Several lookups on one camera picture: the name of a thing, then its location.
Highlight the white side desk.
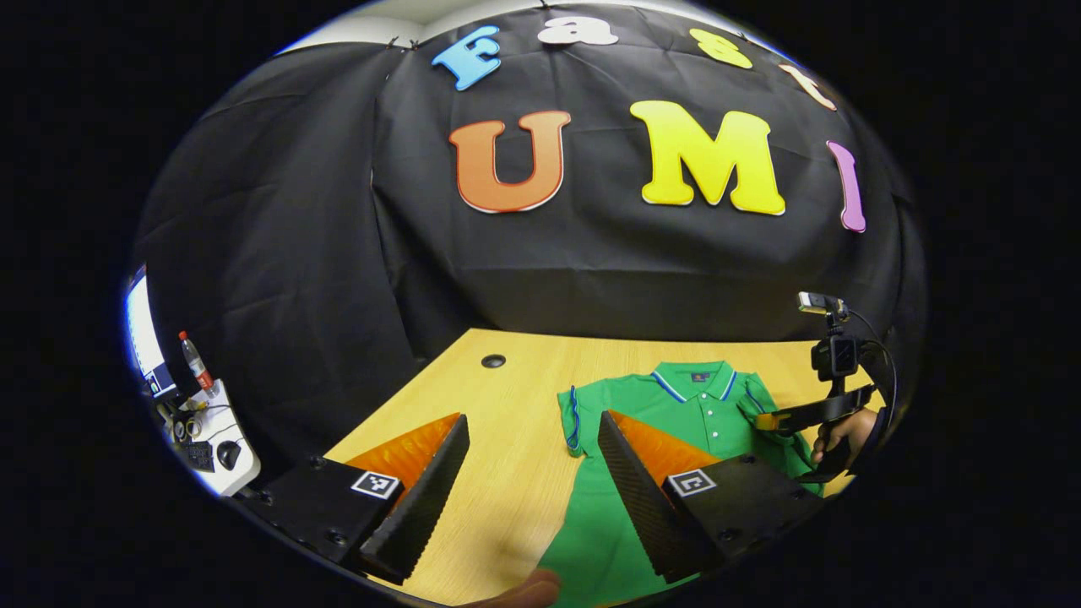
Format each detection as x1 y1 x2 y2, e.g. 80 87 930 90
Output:
156 380 261 497

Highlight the black backdrop cloth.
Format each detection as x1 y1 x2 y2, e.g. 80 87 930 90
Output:
131 4 928 482

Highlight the computer monitor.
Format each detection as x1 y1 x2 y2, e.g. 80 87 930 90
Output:
124 266 178 399

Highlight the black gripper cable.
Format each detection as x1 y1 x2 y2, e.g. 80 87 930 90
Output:
849 309 898 423

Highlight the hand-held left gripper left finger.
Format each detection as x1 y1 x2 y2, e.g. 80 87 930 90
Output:
232 413 471 586

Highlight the green T-shirt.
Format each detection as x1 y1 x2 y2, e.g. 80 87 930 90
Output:
538 361 824 608

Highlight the red-capped plastic bottle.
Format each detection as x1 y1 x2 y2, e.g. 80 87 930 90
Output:
177 330 219 398

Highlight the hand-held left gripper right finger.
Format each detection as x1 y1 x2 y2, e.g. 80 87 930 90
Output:
598 410 827 585

